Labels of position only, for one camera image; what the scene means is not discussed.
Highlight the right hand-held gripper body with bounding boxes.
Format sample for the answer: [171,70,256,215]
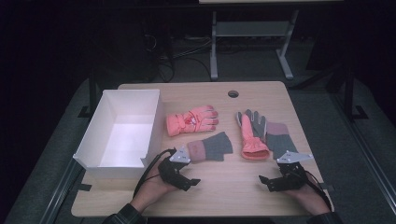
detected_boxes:
[273,150,315,192]

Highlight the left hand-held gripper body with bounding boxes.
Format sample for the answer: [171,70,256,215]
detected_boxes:
[157,146,192,191]

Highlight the grey pink-cuffed fingerless glove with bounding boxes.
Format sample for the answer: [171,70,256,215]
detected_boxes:
[186,131,234,164]
[265,121,299,161]

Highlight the white box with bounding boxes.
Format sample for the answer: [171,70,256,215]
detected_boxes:
[72,89,165,180]

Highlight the person's left hand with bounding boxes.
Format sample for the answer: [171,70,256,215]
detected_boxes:
[130,158,179,214]

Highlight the person's right hand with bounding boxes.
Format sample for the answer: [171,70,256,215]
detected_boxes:
[284,172,332,217]

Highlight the pink glove with grey palm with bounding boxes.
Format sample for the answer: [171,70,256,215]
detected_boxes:
[234,108,271,161]

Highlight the pink printed winter glove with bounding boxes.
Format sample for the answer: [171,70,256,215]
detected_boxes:
[165,105,219,137]

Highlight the black metal stand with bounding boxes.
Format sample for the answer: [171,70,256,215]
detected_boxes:
[77,69,101,119]
[340,64,370,123]

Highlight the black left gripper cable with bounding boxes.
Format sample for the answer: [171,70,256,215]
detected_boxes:
[133,147,177,199]

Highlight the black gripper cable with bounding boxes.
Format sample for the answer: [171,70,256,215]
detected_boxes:
[304,170,333,213]
[133,147,177,199]

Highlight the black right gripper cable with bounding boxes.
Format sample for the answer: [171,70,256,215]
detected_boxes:
[304,170,333,213]

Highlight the grey metal floor rail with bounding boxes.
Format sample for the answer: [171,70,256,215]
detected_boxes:
[329,91,396,217]
[38,157,86,224]

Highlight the bundle of black floor cables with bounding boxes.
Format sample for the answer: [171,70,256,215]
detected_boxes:
[141,32,213,84]

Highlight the grey metal table frame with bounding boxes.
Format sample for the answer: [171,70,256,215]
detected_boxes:
[209,8,301,82]

